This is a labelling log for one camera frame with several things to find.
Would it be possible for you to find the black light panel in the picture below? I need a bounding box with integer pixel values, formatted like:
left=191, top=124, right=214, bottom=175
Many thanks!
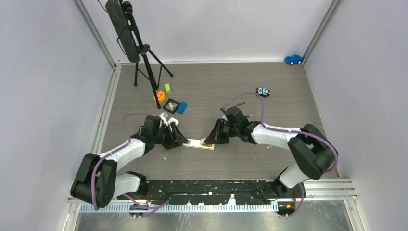
left=105, top=0, right=140, bottom=63

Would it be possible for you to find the black square tray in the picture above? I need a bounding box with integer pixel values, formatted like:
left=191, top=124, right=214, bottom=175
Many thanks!
left=163, top=98, right=180, bottom=114

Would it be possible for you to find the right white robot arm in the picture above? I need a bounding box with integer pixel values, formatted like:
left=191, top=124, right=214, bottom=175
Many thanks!
left=204, top=106, right=338, bottom=198

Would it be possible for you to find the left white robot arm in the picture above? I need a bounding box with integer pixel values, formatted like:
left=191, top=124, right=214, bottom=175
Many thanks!
left=70, top=113, right=189, bottom=210

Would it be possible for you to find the black tripod stand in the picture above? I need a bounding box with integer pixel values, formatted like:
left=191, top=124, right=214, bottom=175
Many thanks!
left=123, top=1, right=174, bottom=109

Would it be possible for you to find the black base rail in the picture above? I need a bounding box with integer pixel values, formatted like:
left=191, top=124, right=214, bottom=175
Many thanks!
left=127, top=180, right=306, bottom=205

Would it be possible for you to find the orange toy block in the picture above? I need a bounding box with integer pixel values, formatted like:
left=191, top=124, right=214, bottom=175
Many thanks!
left=156, top=91, right=166, bottom=103

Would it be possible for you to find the small blue robot toy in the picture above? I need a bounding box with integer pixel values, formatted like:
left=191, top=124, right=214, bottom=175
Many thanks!
left=256, top=87, right=270, bottom=97

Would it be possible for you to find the green toy block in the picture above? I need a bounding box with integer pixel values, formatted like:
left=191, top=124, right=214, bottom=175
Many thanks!
left=165, top=83, right=171, bottom=94

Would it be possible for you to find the blue lego brick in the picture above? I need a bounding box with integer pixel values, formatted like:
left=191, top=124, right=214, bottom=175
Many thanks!
left=176, top=102, right=187, bottom=114

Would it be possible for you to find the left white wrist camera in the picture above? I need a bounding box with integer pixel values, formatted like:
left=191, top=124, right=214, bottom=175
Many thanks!
left=158, top=112, right=179, bottom=126

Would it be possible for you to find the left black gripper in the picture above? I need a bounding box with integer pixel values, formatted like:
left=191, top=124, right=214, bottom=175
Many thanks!
left=153, top=122, right=187, bottom=150

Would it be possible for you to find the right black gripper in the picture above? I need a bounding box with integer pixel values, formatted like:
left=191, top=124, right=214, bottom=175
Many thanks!
left=205, top=118, right=240, bottom=145

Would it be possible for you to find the long white remote control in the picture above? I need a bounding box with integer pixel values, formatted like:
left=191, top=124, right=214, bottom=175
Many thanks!
left=183, top=139, right=215, bottom=150

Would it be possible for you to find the blue toy car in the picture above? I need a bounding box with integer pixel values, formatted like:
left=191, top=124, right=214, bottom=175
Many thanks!
left=284, top=55, right=303, bottom=65

